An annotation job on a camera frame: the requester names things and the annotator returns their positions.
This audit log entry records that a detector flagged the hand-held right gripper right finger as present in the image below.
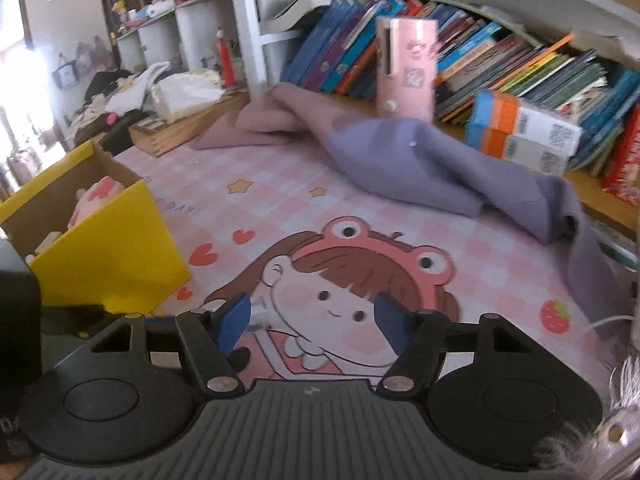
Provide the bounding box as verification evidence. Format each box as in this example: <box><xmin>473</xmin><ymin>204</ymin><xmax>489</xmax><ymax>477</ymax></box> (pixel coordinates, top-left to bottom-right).
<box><xmin>373</xmin><ymin>291</ymin><xmax>567</xmax><ymax>396</ymax></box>

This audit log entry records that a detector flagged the grey fluffy tasselled fabric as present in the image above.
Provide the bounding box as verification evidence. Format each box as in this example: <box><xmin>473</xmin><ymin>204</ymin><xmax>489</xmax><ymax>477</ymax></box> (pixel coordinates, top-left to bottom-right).
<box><xmin>537</xmin><ymin>347</ymin><xmax>640</xmax><ymax>480</ymax></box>

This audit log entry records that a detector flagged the white bookshelf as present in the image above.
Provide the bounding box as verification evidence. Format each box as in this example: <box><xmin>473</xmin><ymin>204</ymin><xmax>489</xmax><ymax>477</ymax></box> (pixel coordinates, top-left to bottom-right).
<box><xmin>107</xmin><ymin>0</ymin><xmax>640</xmax><ymax>91</ymax></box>

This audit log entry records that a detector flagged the orange blue white carton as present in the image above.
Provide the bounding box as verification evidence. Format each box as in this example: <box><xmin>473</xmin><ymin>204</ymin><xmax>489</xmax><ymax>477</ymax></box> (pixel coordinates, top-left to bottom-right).
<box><xmin>471</xmin><ymin>88</ymin><xmax>584</xmax><ymax>155</ymax></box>
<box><xmin>465</xmin><ymin>126</ymin><xmax>572</xmax><ymax>177</ymax></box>

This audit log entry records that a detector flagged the thin white cable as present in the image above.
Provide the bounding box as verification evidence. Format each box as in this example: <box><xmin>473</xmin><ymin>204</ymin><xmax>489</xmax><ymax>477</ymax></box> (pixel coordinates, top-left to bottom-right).
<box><xmin>584</xmin><ymin>314</ymin><xmax>637</xmax><ymax>363</ymax></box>

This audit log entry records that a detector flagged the wooden chess box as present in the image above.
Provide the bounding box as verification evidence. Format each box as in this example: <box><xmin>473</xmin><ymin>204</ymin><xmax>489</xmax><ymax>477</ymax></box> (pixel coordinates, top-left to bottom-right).
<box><xmin>128</xmin><ymin>91</ymin><xmax>252</xmax><ymax>159</ymax></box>

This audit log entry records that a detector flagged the yellow cardboard box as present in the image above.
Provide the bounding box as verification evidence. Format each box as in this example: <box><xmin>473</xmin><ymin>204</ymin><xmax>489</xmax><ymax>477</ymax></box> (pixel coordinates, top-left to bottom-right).
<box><xmin>0</xmin><ymin>140</ymin><xmax>194</xmax><ymax>317</ymax></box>

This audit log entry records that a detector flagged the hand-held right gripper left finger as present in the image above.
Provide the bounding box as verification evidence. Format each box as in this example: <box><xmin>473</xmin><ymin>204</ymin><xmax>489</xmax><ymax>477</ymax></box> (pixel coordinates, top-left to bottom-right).
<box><xmin>49</xmin><ymin>293</ymin><xmax>253</xmax><ymax>396</ymax></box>

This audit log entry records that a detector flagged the hanging tote bag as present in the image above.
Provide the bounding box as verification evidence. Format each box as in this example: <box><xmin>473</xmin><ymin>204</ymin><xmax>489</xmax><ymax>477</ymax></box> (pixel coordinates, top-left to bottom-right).
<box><xmin>52</xmin><ymin>52</ymin><xmax>79</xmax><ymax>92</ymax></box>

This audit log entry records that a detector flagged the row of colourful slanted books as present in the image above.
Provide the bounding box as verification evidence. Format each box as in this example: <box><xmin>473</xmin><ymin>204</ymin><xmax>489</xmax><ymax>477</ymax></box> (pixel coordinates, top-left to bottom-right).
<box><xmin>281</xmin><ymin>0</ymin><xmax>640</xmax><ymax>176</ymax></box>

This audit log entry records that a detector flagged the pink checkered table mat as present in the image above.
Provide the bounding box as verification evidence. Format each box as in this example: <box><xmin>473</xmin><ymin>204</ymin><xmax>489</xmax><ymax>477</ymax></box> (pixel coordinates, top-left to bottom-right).
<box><xmin>112</xmin><ymin>142</ymin><xmax>616</xmax><ymax>401</ymax></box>

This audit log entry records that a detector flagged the pink pig plush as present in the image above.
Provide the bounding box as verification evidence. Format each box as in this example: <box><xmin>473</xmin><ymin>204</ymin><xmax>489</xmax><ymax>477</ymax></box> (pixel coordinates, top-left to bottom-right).
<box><xmin>67</xmin><ymin>175</ymin><xmax>127</xmax><ymax>234</ymax></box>

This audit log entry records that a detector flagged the white printed shirt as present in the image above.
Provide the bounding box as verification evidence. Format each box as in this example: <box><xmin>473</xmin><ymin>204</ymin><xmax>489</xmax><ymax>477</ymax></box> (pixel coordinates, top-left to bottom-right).
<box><xmin>106</xmin><ymin>62</ymin><xmax>172</xmax><ymax>114</ymax></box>

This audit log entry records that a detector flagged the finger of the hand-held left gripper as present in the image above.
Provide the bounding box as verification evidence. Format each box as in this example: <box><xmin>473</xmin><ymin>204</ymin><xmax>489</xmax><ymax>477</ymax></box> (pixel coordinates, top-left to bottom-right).
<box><xmin>42</xmin><ymin>303</ymin><xmax>123</xmax><ymax>338</ymax></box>

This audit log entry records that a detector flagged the large cream block eraser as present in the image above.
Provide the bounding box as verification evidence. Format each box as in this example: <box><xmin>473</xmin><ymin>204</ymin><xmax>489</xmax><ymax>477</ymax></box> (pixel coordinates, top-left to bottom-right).
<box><xmin>34</xmin><ymin>230</ymin><xmax>65</xmax><ymax>257</ymax></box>

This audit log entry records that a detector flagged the mauve cloth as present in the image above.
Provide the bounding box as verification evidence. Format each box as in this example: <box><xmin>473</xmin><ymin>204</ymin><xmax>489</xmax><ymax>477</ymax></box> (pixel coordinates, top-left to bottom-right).
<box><xmin>189</xmin><ymin>82</ymin><xmax>353</xmax><ymax>152</ymax></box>

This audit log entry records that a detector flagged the lavender cloth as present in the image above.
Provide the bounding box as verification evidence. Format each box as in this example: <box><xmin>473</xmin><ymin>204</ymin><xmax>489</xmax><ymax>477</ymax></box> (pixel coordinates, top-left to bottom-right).
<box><xmin>325</xmin><ymin>118</ymin><xmax>628</xmax><ymax>327</ymax></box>

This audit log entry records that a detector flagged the red thick book set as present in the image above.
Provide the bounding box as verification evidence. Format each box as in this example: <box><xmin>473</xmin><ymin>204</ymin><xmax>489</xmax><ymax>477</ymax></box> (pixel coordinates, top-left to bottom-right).
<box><xmin>601</xmin><ymin>104</ymin><xmax>640</xmax><ymax>197</ymax></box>

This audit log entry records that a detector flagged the pink cartoon tumbler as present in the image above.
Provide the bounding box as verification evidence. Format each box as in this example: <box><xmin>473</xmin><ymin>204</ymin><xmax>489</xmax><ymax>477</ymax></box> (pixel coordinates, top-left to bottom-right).
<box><xmin>375</xmin><ymin>16</ymin><xmax>439</xmax><ymax>125</ymax></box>

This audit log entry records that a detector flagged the red bottle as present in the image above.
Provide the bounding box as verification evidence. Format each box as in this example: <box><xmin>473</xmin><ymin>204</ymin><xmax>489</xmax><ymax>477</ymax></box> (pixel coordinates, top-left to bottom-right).
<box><xmin>215</xmin><ymin>29</ymin><xmax>239</xmax><ymax>89</ymax></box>

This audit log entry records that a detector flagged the cream tissue pack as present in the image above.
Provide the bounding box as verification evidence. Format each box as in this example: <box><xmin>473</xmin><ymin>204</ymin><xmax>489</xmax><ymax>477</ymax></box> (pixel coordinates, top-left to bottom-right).
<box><xmin>150</xmin><ymin>73</ymin><xmax>227</xmax><ymax>122</ymax></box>

